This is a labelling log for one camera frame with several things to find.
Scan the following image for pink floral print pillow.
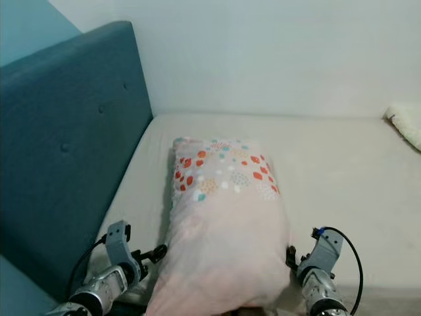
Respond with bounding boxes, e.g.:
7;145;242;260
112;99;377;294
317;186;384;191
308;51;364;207
145;136;293;316

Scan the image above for white bed mattress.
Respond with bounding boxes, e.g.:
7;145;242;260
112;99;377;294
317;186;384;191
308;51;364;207
89;113;421;316

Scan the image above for blue upholstered headboard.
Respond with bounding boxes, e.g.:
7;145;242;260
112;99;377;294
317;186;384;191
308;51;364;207
0;21;154;310

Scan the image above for cream cartoon print blanket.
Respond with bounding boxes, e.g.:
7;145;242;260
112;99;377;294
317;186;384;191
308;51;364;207
385;102;421;153

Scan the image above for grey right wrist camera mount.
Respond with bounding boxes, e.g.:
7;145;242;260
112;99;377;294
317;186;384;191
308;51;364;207
298;227;346;276

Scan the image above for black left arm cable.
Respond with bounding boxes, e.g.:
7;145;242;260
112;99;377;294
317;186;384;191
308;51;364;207
68;235;109;300

